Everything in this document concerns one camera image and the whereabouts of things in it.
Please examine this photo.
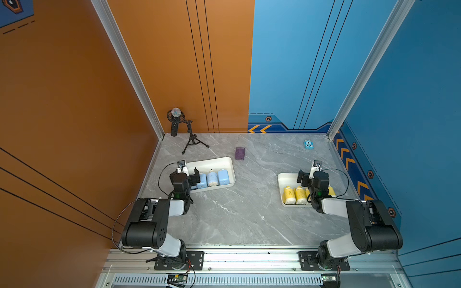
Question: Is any blue sharpener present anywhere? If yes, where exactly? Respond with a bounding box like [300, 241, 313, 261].
[206, 169, 219, 187]
[196, 173, 208, 189]
[217, 169, 230, 186]

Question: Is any white storage tray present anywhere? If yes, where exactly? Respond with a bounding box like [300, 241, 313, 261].
[187, 157, 236, 193]
[277, 172, 337, 208]

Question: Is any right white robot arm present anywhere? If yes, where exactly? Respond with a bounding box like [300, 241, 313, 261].
[297, 170, 403, 271]

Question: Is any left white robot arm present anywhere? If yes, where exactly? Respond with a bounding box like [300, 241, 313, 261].
[121, 169, 200, 270]

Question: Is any small teal robot toy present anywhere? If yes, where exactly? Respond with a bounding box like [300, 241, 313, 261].
[304, 140, 314, 150]

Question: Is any black mini tripod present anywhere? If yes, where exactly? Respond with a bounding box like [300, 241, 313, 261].
[182, 120, 210, 155]

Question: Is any purple cube toy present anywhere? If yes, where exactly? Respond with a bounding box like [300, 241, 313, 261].
[235, 147, 246, 161]

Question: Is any black microphone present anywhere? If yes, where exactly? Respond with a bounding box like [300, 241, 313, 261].
[167, 108, 184, 137]

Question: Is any left green circuit board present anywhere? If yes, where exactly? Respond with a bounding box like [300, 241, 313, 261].
[166, 274, 188, 288]

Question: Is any green circuit board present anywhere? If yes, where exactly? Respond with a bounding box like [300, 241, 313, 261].
[320, 274, 341, 288]
[166, 274, 188, 288]

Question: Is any right green circuit board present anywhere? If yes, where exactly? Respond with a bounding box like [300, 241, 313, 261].
[320, 274, 341, 288]

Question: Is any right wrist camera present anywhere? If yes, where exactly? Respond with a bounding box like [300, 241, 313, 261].
[309, 160, 322, 179]

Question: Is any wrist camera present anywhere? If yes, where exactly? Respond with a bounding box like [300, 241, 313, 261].
[309, 160, 322, 179]
[176, 160, 189, 176]

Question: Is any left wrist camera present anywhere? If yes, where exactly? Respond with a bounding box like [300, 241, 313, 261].
[176, 160, 189, 176]

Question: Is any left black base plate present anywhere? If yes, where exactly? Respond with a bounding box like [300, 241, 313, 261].
[154, 250, 205, 271]

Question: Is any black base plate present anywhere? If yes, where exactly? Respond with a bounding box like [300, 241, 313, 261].
[298, 251, 351, 272]
[154, 250, 205, 271]

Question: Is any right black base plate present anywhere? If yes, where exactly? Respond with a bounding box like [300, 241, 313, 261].
[298, 251, 351, 272]

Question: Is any aluminium rail frame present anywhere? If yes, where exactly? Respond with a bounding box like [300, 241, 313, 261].
[96, 246, 412, 288]

